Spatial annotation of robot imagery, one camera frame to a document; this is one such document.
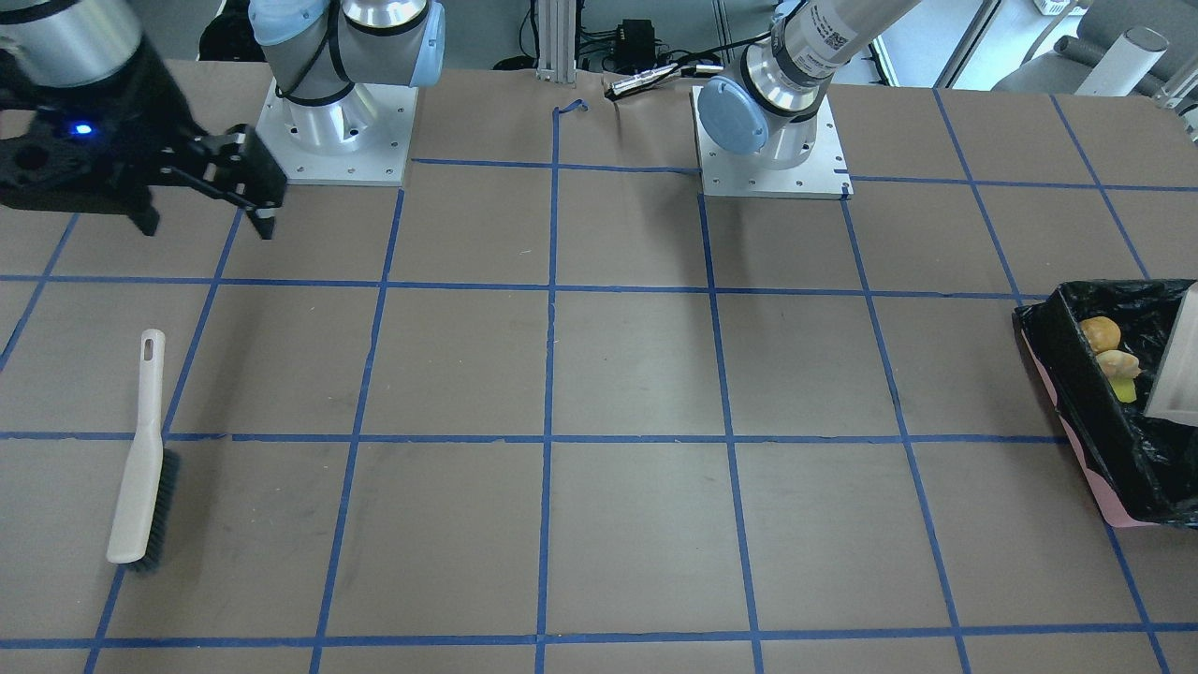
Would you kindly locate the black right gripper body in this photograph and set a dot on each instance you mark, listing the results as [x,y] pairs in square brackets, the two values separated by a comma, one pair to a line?
[148,101]

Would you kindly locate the pink bin with black liner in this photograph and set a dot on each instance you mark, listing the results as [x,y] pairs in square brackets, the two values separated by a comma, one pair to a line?
[1140,470]

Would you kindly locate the beige plastic dustpan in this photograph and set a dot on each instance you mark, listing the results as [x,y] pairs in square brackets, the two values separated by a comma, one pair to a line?
[1174,393]

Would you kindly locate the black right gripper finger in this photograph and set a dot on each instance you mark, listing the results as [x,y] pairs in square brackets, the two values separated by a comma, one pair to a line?
[236,167]

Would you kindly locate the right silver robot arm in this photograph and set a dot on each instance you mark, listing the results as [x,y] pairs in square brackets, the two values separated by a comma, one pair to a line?
[318,50]

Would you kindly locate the beige hand brush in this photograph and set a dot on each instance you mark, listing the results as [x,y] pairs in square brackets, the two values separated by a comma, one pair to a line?
[139,527]

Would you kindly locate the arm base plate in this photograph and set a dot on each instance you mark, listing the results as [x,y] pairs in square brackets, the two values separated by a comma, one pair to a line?
[797,164]
[362,140]

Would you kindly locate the brown toy potato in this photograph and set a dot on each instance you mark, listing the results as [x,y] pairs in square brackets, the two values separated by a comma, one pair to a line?
[1101,333]

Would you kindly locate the aluminium frame post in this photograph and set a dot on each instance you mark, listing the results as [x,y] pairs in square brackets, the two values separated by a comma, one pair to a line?
[556,41]

